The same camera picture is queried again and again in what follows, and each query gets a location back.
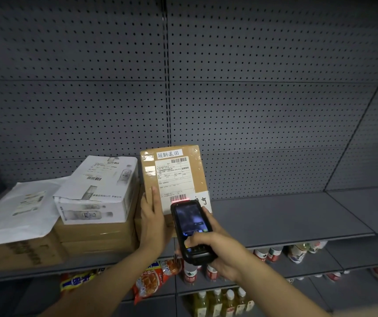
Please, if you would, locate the row of red label bottles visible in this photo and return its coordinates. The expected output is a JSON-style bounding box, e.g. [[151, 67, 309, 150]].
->
[[204, 240, 329, 284]]

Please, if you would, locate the person's right hand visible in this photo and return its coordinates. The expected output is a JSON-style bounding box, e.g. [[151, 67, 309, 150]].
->
[[184, 206, 254, 284]]

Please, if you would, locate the person's left forearm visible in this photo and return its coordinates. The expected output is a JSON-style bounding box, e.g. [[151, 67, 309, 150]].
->
[[40, 244, 164, 317]]

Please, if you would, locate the clear water bottle red label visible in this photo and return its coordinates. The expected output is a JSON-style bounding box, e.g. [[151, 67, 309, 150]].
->
[[182, 260, 199, 287]]

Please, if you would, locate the person's right forearm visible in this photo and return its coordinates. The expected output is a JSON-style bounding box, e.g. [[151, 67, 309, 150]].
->
[[235, 257, 333, 317]]

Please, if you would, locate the cluster of yellow drink bottles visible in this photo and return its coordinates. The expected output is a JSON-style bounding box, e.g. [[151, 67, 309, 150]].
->
[[190, 287, 255, 317]]

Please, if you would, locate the black handheld barcode scanner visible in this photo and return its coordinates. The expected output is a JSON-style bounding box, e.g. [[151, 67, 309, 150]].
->
[[170, 199, 218, 266]]

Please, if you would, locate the grey pegboard shelf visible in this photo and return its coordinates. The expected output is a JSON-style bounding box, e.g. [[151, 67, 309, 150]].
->
[[0, 0, 378, 317]]

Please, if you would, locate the white printed carton box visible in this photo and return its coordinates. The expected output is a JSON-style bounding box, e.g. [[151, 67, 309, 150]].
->
[[53, 155, 139, 225]]

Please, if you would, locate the person's left hand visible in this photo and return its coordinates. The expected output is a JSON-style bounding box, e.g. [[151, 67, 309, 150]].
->
[[139, 185, 176, 258]]

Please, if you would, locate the white mailer envelope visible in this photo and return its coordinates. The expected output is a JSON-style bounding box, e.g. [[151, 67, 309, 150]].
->
[[0, 176, 69, 248]]

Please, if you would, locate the brown box top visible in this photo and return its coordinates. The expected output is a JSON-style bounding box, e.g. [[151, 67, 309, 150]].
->
[[53, 213, 138, 244]]

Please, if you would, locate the pile of red snack packets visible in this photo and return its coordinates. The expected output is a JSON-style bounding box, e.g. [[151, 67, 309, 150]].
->
[[59, 258, 184, 306]]

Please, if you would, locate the row of small white bottles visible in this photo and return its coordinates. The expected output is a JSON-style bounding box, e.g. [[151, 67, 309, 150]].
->
[[286, 269, 351, 284]]

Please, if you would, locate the large brown printed carton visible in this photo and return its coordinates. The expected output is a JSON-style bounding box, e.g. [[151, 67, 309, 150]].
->
[[0, 229, 69, 273]]

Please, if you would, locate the small brown box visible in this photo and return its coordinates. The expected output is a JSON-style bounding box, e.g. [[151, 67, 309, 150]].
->
[[140, 144, 213, 216]]

